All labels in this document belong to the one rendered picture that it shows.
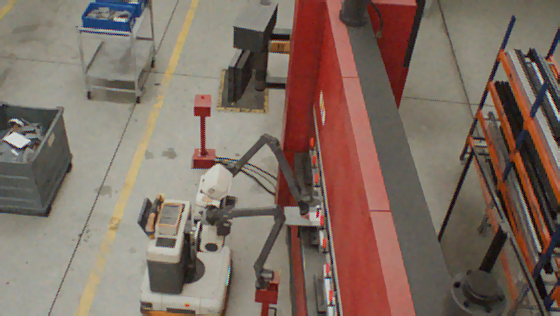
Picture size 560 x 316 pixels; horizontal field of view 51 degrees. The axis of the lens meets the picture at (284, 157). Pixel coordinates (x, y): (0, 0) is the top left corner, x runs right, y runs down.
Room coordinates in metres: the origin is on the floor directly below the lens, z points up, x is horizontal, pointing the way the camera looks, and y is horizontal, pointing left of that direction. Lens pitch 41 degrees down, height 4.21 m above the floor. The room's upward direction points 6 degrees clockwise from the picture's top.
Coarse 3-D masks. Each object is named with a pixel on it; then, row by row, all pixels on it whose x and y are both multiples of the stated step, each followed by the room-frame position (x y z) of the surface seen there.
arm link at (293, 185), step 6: (270, 144) 3.15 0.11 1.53; (276, 150) 3.14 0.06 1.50; (276, 156) 3.14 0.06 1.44; (282, 156) 3.13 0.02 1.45; (282, 162) 3.11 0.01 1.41; (282, 168) 3.10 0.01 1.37; (288, 168) 3.10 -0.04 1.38; (288, 174) 3.07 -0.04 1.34; (288, 180) 3.05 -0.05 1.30; (294, 180) 3.06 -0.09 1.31; (288, 186) 3.03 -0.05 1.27; (294, 186) 3.02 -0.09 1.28; (300, 192) 3.03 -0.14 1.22
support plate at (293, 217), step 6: (288, 210) 3.05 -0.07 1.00; (294, 210) 3.06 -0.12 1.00; (312, 210) 3.08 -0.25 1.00; (288, 216) 2.99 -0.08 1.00; (294, 216) 3.00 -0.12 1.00; (300, 216) 3.00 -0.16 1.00; (306, 216) 3.01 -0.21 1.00; (288, 222) 2.93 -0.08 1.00; (294, 222) 2.94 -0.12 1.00; (300, 222) 2.94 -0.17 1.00; (306, 222) 2.95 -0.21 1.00; (312, 222) 2.96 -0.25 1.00; (318, 222) 2.96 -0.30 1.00
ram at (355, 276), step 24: (336, 96) 3.06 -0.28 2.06; (336, 120) 2.94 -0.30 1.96; (336, 144) 2.82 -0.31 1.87; (336, 168) 2.71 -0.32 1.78; (336, 192) 2.59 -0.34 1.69; (336, 216) 2.48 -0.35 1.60; (360, 216) 2.03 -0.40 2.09; (336, 240) 2.36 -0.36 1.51; (360, 240) 1.94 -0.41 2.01; (336, 264) 2.25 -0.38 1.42; (360, 264) 1.85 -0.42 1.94; (360, 288) 1.76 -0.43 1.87; (360, 312) 1.68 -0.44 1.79
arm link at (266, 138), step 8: (264, 136) 3.20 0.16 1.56; (272, 136) 3.24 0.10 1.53; (256, 144) 3.19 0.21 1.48; (264, 144) 3.21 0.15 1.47; (248, 152) 3.18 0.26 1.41; (256, 152) 3.17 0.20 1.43; (240, 160) 3.17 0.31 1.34; (248, 160) 3.17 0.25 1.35; (232, 168) 3.13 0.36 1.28; (240, 168) 3.15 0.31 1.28; (232, 176) 3.11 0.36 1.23
